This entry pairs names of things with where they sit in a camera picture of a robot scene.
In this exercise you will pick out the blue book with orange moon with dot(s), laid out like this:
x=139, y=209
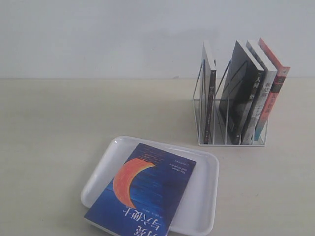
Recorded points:
x=144, y=195

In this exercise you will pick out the black cover book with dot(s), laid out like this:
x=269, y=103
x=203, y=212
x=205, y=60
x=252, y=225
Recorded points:
x=241, y=84

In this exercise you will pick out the dark brown spine book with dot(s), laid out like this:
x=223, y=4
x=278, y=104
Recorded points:
x=208, y=90

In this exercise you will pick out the grey white spine book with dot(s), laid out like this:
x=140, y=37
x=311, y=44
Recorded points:
x=269, y=74

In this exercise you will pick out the red orange spine book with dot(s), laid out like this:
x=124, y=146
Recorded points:
x=283, y=69

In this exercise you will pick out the white plastic tray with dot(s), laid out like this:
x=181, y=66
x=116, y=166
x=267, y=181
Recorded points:
x=196, y=211

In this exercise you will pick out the white wire book rack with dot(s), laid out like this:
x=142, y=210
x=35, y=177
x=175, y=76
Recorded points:
x=219, y=136

